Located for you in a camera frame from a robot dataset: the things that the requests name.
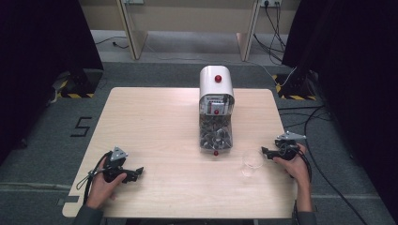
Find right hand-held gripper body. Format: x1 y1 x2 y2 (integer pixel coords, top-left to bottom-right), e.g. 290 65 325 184
274 130 307 162

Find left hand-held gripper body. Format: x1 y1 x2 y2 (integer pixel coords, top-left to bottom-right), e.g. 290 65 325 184
102 145 139 184

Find clear glass cup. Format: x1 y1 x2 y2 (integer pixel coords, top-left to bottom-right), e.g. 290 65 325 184
240 148 266 178

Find person's right hand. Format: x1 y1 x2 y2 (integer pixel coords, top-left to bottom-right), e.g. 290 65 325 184
272 143 310 186

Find person's left hand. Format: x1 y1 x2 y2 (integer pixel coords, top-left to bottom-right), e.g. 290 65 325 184
85 156 128 210

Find pile of wrapped candies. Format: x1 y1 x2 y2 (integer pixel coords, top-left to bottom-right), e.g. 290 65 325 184
200 113 234 150

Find black stand base striped tape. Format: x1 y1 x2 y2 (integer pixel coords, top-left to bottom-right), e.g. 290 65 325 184
271 72 317 101
55 68 104 99

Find white candy dispenser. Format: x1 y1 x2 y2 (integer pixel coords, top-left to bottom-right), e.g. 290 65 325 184
198 65 236 158

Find black curtain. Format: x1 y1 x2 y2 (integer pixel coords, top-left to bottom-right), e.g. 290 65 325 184
0 0 104 165
281 0 398 217

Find light wooden desk leg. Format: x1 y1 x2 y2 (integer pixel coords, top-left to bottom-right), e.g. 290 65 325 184
116 0 149 61
236 0 263 62

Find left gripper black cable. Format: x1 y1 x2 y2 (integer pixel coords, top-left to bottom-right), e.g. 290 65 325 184
75 151 113 205

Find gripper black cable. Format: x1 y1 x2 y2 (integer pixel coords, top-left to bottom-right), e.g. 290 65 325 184
75 151 113 205
290 145 314 225

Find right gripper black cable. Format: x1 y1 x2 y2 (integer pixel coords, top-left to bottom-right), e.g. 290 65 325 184
290 145 314 225

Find black floor cables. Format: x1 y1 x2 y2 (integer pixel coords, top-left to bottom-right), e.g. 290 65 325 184
277 105 372 225

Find bundle of black power cables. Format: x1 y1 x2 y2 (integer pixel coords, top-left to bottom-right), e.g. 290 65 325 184
253 2 288 64

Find black plug cable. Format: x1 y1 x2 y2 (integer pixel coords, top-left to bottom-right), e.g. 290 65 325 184
94 36 130 50

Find white wall socket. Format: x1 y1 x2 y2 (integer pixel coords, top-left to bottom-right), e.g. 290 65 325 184
259 0 283 8

